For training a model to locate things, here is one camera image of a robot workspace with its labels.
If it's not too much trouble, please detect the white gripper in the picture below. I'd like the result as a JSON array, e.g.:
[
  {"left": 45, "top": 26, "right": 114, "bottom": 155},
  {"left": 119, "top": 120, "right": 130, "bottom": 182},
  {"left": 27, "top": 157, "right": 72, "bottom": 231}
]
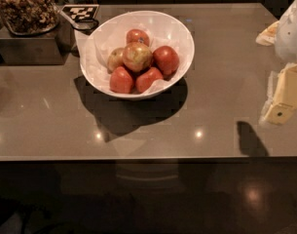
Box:
[{"left": 255, "top": 0, "right": 297, "bottom": 126}]

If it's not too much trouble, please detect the red apple right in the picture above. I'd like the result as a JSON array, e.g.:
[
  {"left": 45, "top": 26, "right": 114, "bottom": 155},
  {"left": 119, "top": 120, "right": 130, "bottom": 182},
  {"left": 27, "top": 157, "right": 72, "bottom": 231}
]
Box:
[{"left": 153, "top": 46, "right": 179, "bottom": 76}]

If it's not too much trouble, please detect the red apple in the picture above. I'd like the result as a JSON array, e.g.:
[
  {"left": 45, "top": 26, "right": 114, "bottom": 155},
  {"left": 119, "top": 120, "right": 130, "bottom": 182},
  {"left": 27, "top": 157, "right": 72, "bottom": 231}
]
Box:
[
  {"left": 153, "top": 46, "right": 179, "bottom": 76},
  {"left": 135, "top": 67, "right": 164, "bottom": 93},
  {"left": 109, "top": 66, "right": 133, "bottom": 94},
  {"left": 126, "top": 28, "right": 150, "bottom": 46}
]

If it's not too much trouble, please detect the red apple front middle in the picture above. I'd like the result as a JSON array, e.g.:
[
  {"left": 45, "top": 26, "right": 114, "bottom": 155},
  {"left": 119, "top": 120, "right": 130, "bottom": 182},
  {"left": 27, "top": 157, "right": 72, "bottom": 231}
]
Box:
[{"left": 135, "top": 67, "right": 164, "bottom": 93}]

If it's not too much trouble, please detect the large yellow-red top apple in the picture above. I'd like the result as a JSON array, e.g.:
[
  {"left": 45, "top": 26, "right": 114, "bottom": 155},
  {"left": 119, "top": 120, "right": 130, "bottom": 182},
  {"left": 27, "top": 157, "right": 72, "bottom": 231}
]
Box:
[{"left": 123, "top": 42, "right": 153, "bottom": 72}]

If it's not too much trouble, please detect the red apple back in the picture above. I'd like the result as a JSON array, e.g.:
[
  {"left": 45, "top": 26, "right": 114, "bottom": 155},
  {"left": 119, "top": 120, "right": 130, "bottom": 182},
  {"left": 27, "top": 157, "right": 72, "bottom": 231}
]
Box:
[{"left": 126, "top": 28, "right": 150, "bottom": 46}]

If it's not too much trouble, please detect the white bowl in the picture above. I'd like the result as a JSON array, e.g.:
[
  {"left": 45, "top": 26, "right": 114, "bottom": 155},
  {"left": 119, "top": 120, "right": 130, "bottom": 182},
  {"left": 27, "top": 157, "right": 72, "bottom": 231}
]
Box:
[{"left": 75, "top": 11, "right": 195, "bottom": 100}]

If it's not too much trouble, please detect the red apple front left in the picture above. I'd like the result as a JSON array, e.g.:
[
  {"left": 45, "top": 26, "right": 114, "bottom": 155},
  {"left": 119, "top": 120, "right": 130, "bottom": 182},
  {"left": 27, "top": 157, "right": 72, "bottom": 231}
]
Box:
[{"left": 109, "top": 66, "right": 133, "bottom": 94}]

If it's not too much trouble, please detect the pale green apple left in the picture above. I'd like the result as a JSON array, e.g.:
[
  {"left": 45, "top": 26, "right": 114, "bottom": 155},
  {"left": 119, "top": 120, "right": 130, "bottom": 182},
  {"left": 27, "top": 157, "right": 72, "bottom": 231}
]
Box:
[{"left": 107, "top": 48, "right": 124, "bottom": 72}]

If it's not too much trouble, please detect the black white marker tag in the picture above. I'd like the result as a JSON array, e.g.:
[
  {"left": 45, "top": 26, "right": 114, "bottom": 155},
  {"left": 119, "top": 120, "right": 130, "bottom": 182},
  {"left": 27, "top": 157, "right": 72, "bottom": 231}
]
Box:
[{"left": 60, "top": 5, "right": 99, "bottom": 21}]

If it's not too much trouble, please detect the glass jar of granola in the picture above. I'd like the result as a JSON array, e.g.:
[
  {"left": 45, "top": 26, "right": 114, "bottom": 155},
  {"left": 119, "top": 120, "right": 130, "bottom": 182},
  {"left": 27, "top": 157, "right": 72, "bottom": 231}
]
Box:
[{"left": 0, "top": 0, "right": 59, "bottom": 36}]

